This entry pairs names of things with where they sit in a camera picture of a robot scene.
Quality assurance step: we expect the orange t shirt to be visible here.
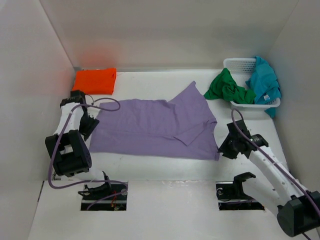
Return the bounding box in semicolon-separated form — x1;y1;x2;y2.
72;68;117;95

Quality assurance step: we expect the lavender t shirt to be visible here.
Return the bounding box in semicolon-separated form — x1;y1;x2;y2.
89;81;220;161

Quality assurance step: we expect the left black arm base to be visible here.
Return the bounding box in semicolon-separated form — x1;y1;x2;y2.
78;183;128;212

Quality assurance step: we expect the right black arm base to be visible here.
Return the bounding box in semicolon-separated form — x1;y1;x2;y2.
215;172;265;211

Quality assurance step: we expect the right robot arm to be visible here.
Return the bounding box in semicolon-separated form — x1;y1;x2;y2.
216;120;320;237

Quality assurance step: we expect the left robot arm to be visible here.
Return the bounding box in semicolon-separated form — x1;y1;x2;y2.
45;90;100;189

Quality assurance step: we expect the green t shirt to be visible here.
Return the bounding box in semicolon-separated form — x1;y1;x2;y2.
203;68;256;105

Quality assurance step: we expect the teal t shirt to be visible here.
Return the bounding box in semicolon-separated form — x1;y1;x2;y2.
245;56;282;105

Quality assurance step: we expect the white laundry basket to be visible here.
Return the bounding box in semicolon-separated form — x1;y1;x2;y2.
223;58;281;117

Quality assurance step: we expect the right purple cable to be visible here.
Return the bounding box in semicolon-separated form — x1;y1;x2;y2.
230;108;320;240

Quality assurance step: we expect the purple cable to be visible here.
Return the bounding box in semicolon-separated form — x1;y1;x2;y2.
230;108;320;240
47;97;129;210

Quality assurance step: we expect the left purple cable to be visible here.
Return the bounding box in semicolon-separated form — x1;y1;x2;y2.
47;97;129;210

